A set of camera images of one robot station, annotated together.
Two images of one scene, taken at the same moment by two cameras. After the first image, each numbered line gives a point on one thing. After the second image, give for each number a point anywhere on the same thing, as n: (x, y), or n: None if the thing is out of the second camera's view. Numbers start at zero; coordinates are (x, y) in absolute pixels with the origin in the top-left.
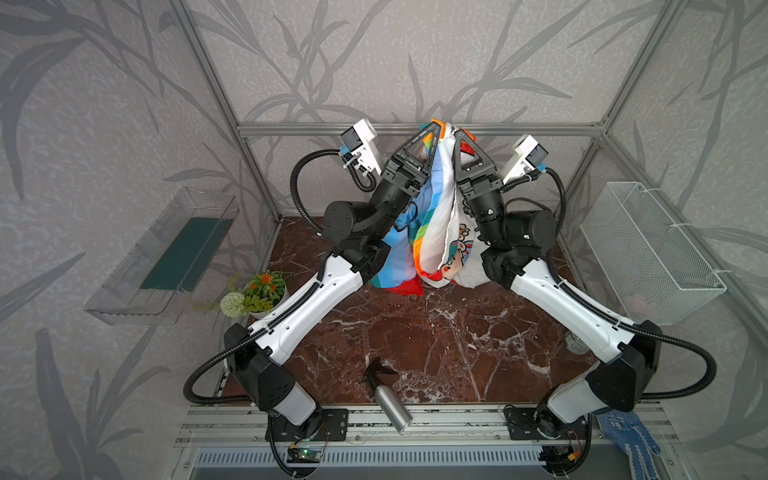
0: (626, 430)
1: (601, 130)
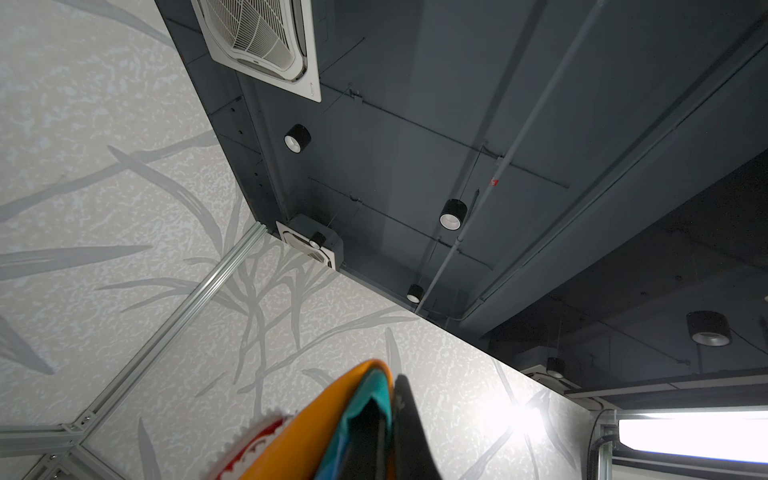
0: None
1: (60, 438)
